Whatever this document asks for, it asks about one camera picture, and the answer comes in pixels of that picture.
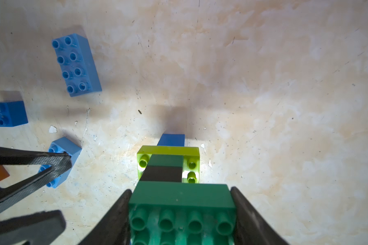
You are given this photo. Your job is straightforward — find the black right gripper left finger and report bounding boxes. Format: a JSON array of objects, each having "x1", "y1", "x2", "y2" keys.
[{"x1": 80, "y1": 189, "x2": 132, "y2": 245}]

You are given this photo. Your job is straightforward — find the black small lego brick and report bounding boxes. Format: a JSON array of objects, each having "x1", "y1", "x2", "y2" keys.
[{"x1": 140, "y1": 166, "x2": 183, "y2": 183}]

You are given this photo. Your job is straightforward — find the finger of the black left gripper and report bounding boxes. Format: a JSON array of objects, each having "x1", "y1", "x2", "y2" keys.
[
  {"x1": 0, "y1": 210, "x2": 66, "y2": 245},
  {"x1": 0, "y1": 147, "x2": 72, "y2": 213}
]

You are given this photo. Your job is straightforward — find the light blue long lego brick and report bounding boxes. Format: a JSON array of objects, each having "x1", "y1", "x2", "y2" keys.
[{"x1": 46, "y1": 137, "x2": 82, "y2": 188}]

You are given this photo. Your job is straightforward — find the blue square lego brick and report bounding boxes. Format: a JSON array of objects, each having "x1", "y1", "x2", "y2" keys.
[{"x1": 0, "y1": 101, "x2": 28, "y2": 127}]

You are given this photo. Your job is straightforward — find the small dark green lego brick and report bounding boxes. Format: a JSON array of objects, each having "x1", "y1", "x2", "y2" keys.
[{"x1": 129, "y1": 181, "x2": 237, "y2": 245}]

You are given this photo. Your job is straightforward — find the lime green lego brick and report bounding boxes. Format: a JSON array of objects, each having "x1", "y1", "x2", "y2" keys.
[{"x1": 137, "y1": 146, "x2": 200, "y2": 183}]

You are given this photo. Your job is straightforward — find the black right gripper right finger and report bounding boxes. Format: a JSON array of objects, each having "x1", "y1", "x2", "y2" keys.
[{"x1": 231, "y1": 187, "x2": 289, "y2": 245}]

